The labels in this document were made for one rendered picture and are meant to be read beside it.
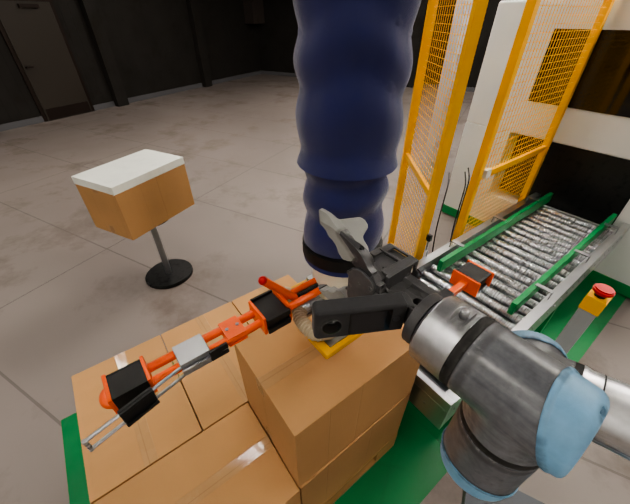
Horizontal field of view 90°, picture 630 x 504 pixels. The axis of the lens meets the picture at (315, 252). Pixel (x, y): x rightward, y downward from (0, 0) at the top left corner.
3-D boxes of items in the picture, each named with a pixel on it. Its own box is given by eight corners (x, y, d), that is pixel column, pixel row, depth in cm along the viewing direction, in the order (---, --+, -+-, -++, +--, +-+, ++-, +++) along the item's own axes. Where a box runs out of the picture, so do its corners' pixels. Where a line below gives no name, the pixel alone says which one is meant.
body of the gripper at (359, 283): (380, 277, 51) (445, 324, 43) (340, 301, 47) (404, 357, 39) (386, 238, 46) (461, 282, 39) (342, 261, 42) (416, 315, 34)
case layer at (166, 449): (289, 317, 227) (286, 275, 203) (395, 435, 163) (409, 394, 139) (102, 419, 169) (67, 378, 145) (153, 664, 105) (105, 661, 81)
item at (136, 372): (149, 367, 74) (142, 354, 71) (158, 391, 70) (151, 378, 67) (109, 388, 70) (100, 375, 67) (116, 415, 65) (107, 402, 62)
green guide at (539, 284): (607, 222, 253) (613, 212, 247) (623, 227, 246) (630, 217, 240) (505, 312, 176) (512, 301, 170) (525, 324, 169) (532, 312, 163)
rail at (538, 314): (609, 242, 256) (623, 222, 245) (617, 245, 253) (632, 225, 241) (433, 416, 145) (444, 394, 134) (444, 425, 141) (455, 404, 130)
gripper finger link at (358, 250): (338, 237, 46) (370, 289, 44) (329, 241, 45) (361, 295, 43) (353, 222, 42) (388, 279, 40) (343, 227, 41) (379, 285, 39)
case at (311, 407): (350, 333, 166) (356, 275, 142) (411, 391, 140) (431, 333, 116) (247, 399, 137) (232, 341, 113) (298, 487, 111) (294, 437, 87)
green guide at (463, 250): (537, 197, 287) (541, 188, 281) (549, 201, 280) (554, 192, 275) (426, 264, 210) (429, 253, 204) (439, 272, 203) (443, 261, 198)
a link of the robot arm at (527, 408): (543, 503, 29) (604, 458, 23) (427, 397, 36) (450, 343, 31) (582, 435, 33) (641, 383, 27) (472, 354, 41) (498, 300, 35)
